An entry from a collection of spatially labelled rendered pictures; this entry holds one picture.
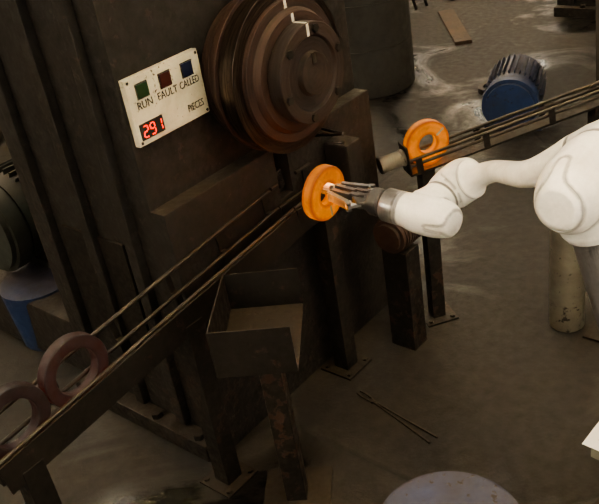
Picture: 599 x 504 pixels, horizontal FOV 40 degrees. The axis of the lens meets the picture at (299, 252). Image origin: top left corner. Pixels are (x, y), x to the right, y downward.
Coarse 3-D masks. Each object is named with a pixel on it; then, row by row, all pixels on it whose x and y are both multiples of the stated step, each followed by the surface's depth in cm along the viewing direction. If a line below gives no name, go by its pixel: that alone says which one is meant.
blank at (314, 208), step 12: (324, 168) 223; (336, 168) 227; (312, 180) 222; (324, 180) 224; (336, 180) 229; (312, 192) 221; (312, 204) 223; (324, 204) 229; (312, 216) 225; (324, 216) 228
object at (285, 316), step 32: (224, 288) 219; (256, 288) 221; (288, 288) 220; (224, 320) 216; (256, 320) 219; (288, 320) 217; (224, 352) 200; (256, 352) 199; (288, 352) 198; (288, 416) 225; (288, 448) 231; (288, 480) 238; (320, 480) 247
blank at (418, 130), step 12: (420, 120) 273; (432, 120) 272; (408, 132) 272; (420, 132) 272; (432, 132) 273; (444, 132) 274; (408, 144) 272; (432, 144) 278; (444, 144) 277; (432, 156) 277
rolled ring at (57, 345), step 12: (72, 336) 196; (84, 336) 198; (48, 348) 194; (60, 348) 194; (72, 348) 196; (96, 348) 202; (48, 360) 192; (60, 360) 194; (96, 360) 204; (108, 360) 206; (48, 372) 192; (96, 372) 204; (48, 384) 193; (84, 384) 204; (48, 396) 194; (60, 396) 197; (72, 396) 200
